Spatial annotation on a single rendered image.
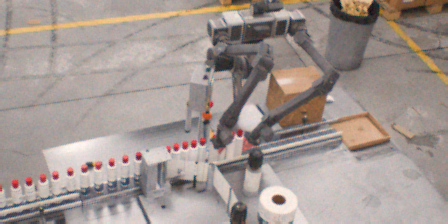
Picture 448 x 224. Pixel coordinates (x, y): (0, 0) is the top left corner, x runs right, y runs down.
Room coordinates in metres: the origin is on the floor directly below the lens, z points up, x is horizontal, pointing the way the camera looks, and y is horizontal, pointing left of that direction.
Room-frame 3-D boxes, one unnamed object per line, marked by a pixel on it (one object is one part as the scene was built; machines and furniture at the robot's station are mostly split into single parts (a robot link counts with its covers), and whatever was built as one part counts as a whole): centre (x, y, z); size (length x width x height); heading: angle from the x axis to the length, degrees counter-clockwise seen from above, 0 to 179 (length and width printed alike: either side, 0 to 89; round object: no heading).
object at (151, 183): (2.70, 0.29, 1.01); 0.14 x 0.13 x 0.26; 118
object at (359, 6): (5.55, -1.15, 0.50); 0.42 x 0.41 x 0.28; 113
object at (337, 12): (5.47, -1.12, 0.43); 0.44 x 0.43 x 0.39; 23
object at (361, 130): (3.44, -0.92, 0.85); 0.30 x 0.26 x 0.04; 118
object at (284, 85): (3.55, -0.49, 0.99); 0.30 x 0.24 x 0.27; 112
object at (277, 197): (2.58, -0.38, 0.95); 0.20 x 0.20 x 0.14
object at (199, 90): (3.00, 0.10, 1.38); 0.17 x 0.10 x 0.19; 173
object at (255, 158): (2.77, -0.24, 1.03); 0.09 x 0.09 x 0.30
